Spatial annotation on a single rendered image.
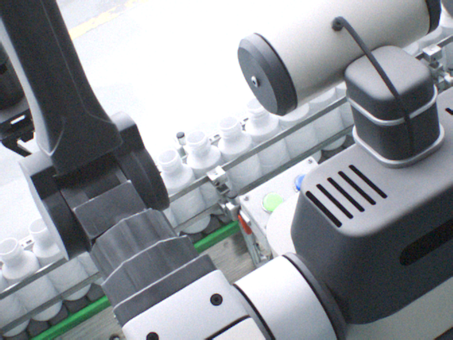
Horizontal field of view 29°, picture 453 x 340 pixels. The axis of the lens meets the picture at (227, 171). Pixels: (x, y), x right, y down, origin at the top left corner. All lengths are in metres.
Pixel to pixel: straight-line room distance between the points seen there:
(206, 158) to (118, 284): 0.80
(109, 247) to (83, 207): 0.04
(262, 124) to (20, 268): 0.47
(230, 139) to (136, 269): 0.81
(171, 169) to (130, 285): 0.78
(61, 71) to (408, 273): 0.32
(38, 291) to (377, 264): 0.90
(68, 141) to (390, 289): 0.29
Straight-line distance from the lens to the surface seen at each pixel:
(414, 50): 1.63
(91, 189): 0.76
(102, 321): 1.57
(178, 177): 1.49
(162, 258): 0.71
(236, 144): 1.51
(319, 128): 1.60
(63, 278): 1.52
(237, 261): 1.62
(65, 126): 0.74
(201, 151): 1.49
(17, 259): 1.47
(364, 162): 0.72
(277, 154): 1.57
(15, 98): 1.14
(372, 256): 0.68
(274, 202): 1.40
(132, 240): 0.72
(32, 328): 1.56
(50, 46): 0.72
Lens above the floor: 2.08
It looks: 41 degrees down
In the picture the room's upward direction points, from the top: 20 degrees counter-clockwise
